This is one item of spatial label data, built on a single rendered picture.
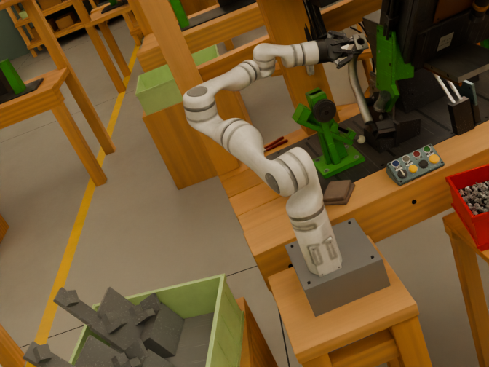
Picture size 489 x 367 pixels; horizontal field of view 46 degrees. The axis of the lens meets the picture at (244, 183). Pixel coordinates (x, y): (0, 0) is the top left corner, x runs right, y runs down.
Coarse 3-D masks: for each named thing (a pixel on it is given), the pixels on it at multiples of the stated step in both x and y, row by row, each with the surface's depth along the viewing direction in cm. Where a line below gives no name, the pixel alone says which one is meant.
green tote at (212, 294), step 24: (168, 288) 160; (192, 288) 159; (216, 288) 159; (192, 312) 164; (216, 312) 145; (240, 312) 162; (96, 336) 162; (216, 336) 139; (240, 336) 156; (72, 360) 149; (216, 360) 136
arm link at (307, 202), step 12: (288, 156) 132; (300, 156) 131; (300, 168) 130; (312, 168) 132; (300, 180) 131; (312, 180) 133; (300, 192) 138; (312, 192) 135; (288, 204) 139; (300, 204) 136; (312, 204) 135; (288, 216) 140; (300, 216) 136; (312, 216) 136
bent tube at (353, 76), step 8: (360, 40) 187; (352, 48) 189; (360, 48) 184; (352, 64) 194; (352, 72) 195; (352, 80) 195; (352, 88) 195; (360, 88) 194; (360, 96) 193; (360, 104) 192; (360, 112) 192; (368, 112) 190; (368, 120) 189
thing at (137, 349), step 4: (136, 340) 146; (140, 340) 146; (132, 344) 147; (136, 344) 146; (140, 344) 145; (128, 348) 148; (132, 348) 147; (136, 348) 146; (140, 348) 145; (144, 348) 145; (128, 352) 148; (132, 352) 147; (136, 352) 146; (140, 352) 145; (144, 352) 145; (128, 356) 148; (132, 356) 147; (136, 356) 146; (140, 356) 145; (144, 356) 144; (140, 360) 145
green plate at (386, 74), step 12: (384, 36) 180; (396, 36) 176; (384, 48) 181; (396, 48) 178; (384, 60) 183; (396, 60) 179; (384, 72) 185; (396, 72) 181; (408, 72) 182; (384, 84) 186
